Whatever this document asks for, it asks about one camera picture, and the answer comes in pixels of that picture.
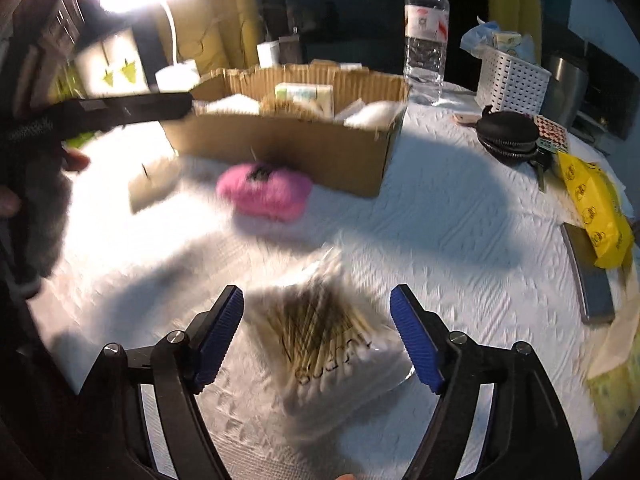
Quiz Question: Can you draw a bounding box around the tissue pack with cartoon print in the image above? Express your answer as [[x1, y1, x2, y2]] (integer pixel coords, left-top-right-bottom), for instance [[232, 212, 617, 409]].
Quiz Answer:
[[274, 82, 334, 119]]

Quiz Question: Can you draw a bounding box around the pink fuzzy plush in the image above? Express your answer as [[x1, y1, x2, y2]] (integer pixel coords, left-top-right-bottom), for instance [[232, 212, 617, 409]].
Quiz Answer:
[[216, 162, 312, 222]]

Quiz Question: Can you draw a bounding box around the white embossed tablecloth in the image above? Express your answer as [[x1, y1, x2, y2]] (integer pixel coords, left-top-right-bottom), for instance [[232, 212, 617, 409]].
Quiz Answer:
[[32, 104, 606, 476]]

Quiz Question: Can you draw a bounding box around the dark slim phone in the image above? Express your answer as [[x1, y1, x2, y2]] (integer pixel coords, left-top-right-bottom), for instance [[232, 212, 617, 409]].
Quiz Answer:
[[560, 222, 615, 325]]

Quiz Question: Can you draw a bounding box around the white cloth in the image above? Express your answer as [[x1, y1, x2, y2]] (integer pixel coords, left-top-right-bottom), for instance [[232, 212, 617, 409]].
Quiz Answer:
[[193, 93, 260, 116]]

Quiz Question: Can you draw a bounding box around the clear water bottle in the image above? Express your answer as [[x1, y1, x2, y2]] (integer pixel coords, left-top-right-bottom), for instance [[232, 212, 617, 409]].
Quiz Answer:
[[404, 0, 450, 104]]

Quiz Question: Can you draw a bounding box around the clear bag of sticks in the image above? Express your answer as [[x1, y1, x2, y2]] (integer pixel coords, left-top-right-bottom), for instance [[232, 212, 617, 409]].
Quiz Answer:
[[243, 246, 412, 442]]

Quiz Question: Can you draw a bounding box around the white plastic basket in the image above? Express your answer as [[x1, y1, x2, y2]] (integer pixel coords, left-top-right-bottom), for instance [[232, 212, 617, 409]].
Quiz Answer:
[[475, 47, 551, 115]]

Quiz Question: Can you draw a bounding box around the operator hand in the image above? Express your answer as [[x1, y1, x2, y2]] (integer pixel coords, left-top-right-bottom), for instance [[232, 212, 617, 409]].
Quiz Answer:
[[1, 148, 90, 219]]

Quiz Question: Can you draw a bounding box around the yellow plastic package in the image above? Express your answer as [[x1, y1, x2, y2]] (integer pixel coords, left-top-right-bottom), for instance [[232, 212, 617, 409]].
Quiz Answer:
[[558, 152, 634, 270]]

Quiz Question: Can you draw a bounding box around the black round zip case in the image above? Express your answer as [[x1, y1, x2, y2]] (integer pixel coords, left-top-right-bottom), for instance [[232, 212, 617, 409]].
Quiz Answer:
[[474, 105, 540, 165]]

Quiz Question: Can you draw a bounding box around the yellow curtain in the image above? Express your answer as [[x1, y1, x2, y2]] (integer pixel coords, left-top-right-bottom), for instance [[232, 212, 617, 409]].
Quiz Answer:
[[168, 0, 264, 75]]

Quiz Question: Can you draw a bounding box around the steel cup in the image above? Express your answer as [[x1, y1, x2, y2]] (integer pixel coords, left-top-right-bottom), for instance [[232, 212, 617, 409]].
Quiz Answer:
[[540, 52, 588, 128]]

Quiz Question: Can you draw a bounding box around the brown cardboard box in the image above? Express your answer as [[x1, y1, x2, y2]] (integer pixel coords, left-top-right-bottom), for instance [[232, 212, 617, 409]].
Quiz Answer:
[[162, 62, 409, 198]]

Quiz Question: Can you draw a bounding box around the brown fuzzy cloth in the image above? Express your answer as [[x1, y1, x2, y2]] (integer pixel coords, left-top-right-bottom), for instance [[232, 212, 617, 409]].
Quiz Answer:
[[259, 96, 324, 120]]

